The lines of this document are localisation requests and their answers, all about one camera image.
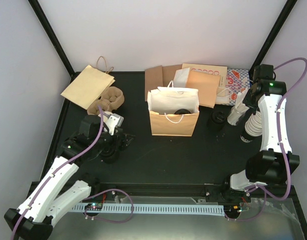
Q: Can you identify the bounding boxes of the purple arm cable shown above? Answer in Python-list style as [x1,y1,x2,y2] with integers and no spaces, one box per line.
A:
[9,104,112,240]
[244,57,307,201]

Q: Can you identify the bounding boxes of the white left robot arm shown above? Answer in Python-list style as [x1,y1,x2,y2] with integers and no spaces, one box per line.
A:
[4,114,135,240]

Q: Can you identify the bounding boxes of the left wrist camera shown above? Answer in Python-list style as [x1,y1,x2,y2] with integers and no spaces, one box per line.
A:
[106,113,124,136]

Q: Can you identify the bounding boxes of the stack of pulp cup carriers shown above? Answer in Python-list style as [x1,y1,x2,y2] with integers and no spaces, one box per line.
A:
[86,86,125,115]

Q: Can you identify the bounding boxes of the blue checkered paper bag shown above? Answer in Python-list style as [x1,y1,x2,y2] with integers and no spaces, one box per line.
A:
[225,68,252,106]

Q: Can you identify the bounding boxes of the tan paper bag with handles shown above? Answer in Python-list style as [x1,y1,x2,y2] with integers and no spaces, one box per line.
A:
[60,56,115,110]

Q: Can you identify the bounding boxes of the light blue cable duct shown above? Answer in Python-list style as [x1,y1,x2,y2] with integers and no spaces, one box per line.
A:
[68,201,225,217]

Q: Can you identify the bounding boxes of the brown kraft paper bag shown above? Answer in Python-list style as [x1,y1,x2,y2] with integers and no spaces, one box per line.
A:
[144,64,182,101]

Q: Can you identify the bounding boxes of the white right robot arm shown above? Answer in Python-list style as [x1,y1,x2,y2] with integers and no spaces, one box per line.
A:
[220,64,300,202]

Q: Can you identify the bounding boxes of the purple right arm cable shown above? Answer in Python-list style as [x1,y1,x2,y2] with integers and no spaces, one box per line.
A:
[244,57,307,201]

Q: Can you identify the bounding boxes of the black frame post left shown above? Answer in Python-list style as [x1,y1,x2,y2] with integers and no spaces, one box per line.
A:
[28,0,76,77]

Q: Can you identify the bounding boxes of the black frame post right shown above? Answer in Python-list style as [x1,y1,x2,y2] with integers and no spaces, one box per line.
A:
[248,0,297,80]

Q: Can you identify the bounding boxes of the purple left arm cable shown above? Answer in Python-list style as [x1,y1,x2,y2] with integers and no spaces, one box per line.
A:
[9,104,112,240]

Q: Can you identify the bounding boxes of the beige bag with red circles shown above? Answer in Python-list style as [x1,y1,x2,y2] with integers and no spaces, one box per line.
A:
[182,63,228,76]

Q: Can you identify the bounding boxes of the stack of black cup lids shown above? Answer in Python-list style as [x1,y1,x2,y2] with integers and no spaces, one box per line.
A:
[207,111,227,132]

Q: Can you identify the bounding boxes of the black frame post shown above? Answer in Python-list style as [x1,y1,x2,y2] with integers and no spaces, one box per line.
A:
[28,0,76,77]
[248,0,297,80]

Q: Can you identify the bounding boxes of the orange paper bag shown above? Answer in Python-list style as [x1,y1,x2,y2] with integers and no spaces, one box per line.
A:
[147,81,200,137]
[186,70,221,108]

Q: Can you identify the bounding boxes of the white paper bag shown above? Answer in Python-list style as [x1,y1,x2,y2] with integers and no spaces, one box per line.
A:
[173,67,190,88]

